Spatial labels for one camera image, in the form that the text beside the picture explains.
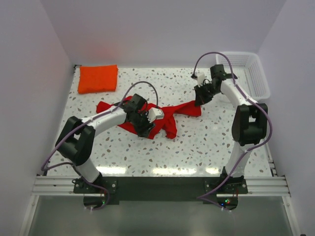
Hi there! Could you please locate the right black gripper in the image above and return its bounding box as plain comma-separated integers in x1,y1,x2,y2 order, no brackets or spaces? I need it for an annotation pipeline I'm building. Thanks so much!
194,82,220,107

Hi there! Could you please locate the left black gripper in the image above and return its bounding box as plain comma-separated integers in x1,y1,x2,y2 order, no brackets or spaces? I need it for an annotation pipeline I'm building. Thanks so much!
129,111,156,138

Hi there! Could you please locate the red t shirt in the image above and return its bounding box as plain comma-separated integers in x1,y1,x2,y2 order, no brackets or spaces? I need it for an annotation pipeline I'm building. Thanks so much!
96,101,201,140

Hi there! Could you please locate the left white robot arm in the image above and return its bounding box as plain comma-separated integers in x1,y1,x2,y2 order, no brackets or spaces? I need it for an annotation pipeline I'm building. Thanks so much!
55,94,164,193

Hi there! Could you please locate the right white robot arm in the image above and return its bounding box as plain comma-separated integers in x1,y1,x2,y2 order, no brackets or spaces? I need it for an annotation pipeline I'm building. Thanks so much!
191,64,268,193

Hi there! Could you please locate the white plastic basket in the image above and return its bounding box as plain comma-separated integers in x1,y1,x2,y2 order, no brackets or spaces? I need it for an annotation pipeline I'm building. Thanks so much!
216,52,270,102

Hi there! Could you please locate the folded orange t shirt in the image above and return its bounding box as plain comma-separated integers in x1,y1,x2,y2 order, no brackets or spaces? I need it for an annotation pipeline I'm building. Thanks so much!
77,65,118,94

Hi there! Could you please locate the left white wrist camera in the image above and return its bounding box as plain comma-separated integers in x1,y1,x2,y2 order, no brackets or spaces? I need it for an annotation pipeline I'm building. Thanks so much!
147,107,164,123

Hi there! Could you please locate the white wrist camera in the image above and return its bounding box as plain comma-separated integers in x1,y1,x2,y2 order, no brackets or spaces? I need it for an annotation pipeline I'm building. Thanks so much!
191,72,206,87
147,107,164,123

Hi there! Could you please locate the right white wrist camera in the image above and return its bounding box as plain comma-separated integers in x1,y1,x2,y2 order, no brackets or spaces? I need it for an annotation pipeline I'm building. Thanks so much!
191,72,206,87

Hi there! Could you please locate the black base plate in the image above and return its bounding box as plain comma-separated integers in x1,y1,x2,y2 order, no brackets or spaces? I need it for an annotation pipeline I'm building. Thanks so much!
72,176,249,208

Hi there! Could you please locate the aluminium rail frame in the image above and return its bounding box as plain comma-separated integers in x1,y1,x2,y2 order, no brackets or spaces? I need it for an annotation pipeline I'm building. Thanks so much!
20,176,302,236

